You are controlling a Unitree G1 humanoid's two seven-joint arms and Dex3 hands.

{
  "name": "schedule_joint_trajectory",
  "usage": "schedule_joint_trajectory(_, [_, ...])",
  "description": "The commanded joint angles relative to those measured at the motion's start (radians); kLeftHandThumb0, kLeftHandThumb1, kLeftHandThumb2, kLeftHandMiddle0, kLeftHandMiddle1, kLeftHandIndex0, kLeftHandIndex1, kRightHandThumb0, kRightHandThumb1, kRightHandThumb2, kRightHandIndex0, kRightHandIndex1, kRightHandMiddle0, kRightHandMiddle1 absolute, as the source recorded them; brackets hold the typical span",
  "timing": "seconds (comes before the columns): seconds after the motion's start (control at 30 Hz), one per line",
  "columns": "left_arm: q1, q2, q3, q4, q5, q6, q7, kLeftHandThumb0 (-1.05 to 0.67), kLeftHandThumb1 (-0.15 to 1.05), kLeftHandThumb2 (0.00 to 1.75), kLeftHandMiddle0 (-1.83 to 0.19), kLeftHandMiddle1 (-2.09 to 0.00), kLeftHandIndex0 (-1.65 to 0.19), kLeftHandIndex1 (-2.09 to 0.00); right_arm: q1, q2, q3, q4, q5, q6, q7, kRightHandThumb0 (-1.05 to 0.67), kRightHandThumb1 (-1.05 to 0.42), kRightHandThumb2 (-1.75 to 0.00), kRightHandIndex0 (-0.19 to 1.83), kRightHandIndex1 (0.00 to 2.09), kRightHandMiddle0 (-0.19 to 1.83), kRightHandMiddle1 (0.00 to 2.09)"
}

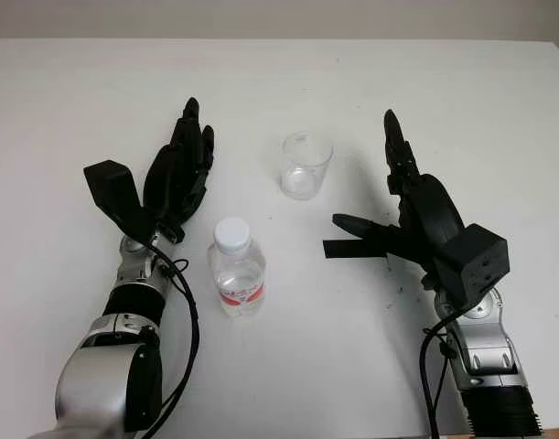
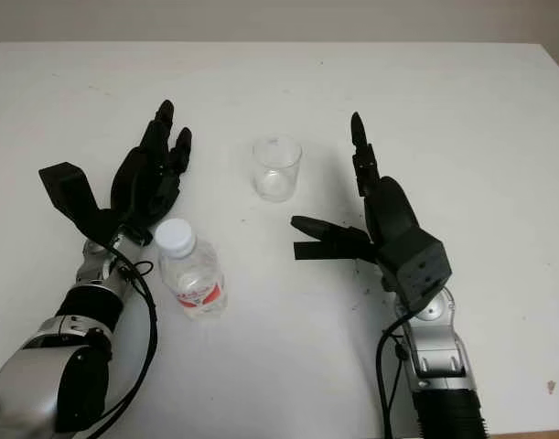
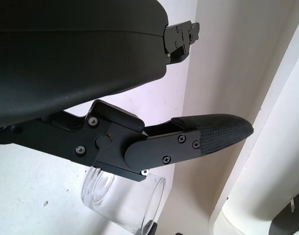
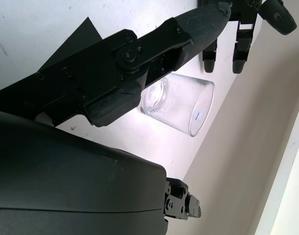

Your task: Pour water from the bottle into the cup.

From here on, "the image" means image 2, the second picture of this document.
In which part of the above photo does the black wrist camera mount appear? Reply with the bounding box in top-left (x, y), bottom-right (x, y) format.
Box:
top-left (378, 227), bottom-right (454, 314)
top-left (38, 161), bottom-right (125, 244)

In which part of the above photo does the clear plastic cup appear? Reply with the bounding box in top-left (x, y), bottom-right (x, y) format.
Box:
top-left (252, 135), bottom-right (304, 204)

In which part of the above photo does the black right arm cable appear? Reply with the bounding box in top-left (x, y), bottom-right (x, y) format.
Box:
top-left (375, 315), bottom-right (418, 439)

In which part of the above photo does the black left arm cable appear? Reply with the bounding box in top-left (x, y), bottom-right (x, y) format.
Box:
top-left (84, 230), bottom-right (161, 434)

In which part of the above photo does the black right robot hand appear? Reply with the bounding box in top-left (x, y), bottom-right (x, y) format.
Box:
top-left (290, 111), bottom-right (423, 294)

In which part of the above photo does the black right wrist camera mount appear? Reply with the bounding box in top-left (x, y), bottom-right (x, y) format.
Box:
top-left (378, 227), bottom-right (454, 314)

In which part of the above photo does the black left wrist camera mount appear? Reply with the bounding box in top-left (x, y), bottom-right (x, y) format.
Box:
top-left (38, 161), bottom-right (125, 244)

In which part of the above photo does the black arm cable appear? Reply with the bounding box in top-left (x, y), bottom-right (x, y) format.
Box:
top-left (84, 230), bottom-right (161, 434)
top-left (375, 315), bottom-right (418, 439)

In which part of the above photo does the clear water bottle red label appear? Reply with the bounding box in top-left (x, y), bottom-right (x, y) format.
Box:
top-left (154, 218), bottom-right (229, 321)

